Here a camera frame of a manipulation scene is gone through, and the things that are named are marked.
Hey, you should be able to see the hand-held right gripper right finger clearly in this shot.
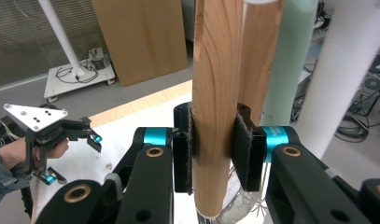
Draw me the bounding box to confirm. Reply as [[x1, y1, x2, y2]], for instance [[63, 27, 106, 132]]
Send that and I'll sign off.
[[232, 102, 290, 193]]

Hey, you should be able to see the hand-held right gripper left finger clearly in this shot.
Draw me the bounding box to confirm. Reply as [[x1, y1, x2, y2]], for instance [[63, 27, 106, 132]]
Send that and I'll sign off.
[[143, 102, 195, 196]]

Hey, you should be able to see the metal ladle with wooden handle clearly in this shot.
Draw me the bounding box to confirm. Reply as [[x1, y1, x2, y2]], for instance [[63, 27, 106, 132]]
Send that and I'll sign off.
[[190, 0, 246, 224]]

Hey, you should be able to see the whisk with mint green handle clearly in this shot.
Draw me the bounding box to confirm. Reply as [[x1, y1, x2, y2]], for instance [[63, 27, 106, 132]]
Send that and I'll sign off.
[[251, 0, 319, 218]]

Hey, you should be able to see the mesh strainer with wooden handle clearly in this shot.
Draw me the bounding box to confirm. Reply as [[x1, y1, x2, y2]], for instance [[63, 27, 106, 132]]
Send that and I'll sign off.
[[219, 0, 285, 224]]

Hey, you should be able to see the white utensil stand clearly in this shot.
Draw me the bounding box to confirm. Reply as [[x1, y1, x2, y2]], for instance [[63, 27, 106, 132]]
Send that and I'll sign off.
[[243, 0, 380, 161]]

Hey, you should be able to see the white foam mat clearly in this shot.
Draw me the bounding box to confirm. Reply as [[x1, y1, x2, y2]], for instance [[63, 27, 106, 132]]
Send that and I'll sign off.
[[30, 92, 199, 224]]

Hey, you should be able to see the white wheeled pole stand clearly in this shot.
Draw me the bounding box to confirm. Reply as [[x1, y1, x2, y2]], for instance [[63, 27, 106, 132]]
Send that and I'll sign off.
[[37, 0, 117, 105]]

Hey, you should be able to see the brown cardboard sheet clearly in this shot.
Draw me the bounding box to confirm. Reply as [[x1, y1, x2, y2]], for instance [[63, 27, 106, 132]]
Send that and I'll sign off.
[[91, 0, 190, 88]]

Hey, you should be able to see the black computer tower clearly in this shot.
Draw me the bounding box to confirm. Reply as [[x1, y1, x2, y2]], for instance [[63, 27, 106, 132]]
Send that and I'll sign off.
[[349, 54, 380, 117]]

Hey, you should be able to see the black cable coil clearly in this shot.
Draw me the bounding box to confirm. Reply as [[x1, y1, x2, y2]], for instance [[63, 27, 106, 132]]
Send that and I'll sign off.
[[333, 115, 367, 145]]

